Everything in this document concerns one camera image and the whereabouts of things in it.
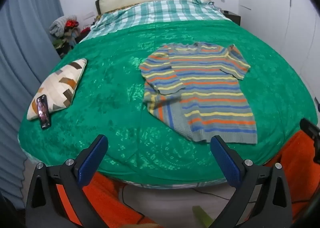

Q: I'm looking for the striped knit sweater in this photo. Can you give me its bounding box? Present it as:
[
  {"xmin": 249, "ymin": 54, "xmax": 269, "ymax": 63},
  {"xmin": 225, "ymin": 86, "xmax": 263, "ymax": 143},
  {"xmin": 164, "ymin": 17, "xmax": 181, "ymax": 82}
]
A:
[{"xmin": 139, "ymin": 42, "xmax": 258, "ymax": 144}]

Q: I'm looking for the black smartphone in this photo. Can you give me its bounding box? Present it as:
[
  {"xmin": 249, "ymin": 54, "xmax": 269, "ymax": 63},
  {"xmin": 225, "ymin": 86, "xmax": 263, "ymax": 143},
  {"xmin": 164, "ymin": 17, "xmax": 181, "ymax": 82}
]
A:
[{"xmin": 36, "ymin": 95, "xmax": 52, "ymax": 130}]

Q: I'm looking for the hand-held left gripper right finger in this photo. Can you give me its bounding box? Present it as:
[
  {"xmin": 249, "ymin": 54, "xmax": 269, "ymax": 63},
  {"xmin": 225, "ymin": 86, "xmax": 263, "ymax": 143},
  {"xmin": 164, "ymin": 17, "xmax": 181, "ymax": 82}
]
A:
[{"xmin": 210, "ymin": 135, "xmax": 293, "ymax": 228}]

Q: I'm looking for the grey-blue curtain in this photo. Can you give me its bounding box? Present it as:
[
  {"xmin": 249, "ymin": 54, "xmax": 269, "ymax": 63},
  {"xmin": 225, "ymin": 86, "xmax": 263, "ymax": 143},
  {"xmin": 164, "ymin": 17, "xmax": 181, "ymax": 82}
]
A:
[{"xmin": 0, "ymin": 0, "xmax": 64, "ymax": 211}]

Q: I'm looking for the green plaid bed sheet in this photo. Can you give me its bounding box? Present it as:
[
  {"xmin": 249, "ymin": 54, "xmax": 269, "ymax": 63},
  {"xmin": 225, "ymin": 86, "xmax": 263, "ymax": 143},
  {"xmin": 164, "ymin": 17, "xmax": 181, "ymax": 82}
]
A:
[{"xmin": 86, "ymin": 0, "xmax": 232, "ymax": 40}]

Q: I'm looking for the dark nightstand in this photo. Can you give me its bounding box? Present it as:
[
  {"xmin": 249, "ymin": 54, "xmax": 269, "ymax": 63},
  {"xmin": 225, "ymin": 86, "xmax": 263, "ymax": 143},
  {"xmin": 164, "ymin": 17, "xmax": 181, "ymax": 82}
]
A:
[{"xmin": 220, "ymin": 10, "xmax": 241, "ymax": 26}]

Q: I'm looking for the white wardrobe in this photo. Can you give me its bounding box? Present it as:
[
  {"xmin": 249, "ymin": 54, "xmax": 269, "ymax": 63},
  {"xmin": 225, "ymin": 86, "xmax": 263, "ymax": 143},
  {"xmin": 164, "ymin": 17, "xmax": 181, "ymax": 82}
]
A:
[{"xmin": 236, "ymin": 0, "xmax": 320, "ymax": 105}]

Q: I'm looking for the brown patchwork cushion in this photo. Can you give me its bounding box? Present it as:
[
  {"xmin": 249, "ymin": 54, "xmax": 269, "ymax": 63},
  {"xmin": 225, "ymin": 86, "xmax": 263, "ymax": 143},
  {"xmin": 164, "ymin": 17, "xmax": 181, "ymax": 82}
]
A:
[{"xmin": 27, "ymin": 58, "xmax": 88, "ymax": 121}]

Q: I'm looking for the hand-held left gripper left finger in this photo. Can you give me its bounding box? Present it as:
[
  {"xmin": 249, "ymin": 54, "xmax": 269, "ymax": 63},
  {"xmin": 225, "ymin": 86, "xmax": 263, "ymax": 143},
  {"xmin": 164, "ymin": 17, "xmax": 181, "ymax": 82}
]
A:
[{"xmin": 25, "ymin": 134, "xmax": 109, "ymax": 228}]

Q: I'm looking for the light green object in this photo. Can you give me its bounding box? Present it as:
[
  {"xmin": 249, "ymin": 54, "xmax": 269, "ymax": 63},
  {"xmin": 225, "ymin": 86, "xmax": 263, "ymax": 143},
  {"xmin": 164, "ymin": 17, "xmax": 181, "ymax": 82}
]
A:
[{"xmin": 192, "ymin": 206, "xmax": 214, "ymax": 228}]

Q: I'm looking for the green patterned blanket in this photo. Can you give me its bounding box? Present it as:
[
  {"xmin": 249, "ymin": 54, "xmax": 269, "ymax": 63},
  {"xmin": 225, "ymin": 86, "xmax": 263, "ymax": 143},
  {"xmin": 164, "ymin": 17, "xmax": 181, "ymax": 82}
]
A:
[{"xmin": 17, "ymin": 20, "xmax": 318, "ymax": 188}]

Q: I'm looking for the pile of clothes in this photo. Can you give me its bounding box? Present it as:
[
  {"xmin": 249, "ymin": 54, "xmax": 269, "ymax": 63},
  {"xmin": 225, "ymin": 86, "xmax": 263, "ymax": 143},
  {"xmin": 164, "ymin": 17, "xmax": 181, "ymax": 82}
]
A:
[{"xmin": 49, "ymin": 15, "xmax": 93, "ymax": 59}]

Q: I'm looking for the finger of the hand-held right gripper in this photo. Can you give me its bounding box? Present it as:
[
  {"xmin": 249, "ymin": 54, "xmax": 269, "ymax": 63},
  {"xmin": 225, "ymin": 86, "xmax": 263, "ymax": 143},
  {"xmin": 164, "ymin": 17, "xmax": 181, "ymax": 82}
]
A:
[{"xmin": 300, "ymin": 118, "xmax": 320, "ymax": 164}]

